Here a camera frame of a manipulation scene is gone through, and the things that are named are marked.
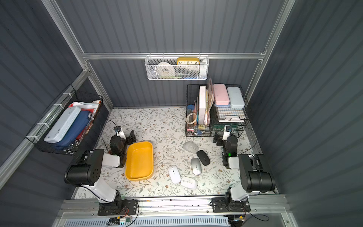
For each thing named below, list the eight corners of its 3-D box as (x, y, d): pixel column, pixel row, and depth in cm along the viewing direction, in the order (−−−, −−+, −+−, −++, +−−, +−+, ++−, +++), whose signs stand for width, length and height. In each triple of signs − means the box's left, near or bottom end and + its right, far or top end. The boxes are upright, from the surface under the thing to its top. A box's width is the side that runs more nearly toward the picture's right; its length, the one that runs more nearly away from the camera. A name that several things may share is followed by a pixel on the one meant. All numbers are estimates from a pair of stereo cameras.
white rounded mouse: (180, 189, 81) (180, 188, 78) (181, 178, 85) (180, 177, 82) (197, 189, 81) (197, 188, 78) (196, 178, 85) (196, 177, 82)
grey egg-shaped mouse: (183, 153, 96) (183, 150, 94) (183, 144, 100) (183, 142, 98) (198, 152, 96) (198, 150, 94) (198, 144, 100) (198, 142, 98)
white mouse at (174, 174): (173, 185, 83) (172, 184, 81) (167, 167, 89) (167, 166, 88) (182, 181, 84) (182, 180, 82) (176, 164, 91) (176, 163, 89)
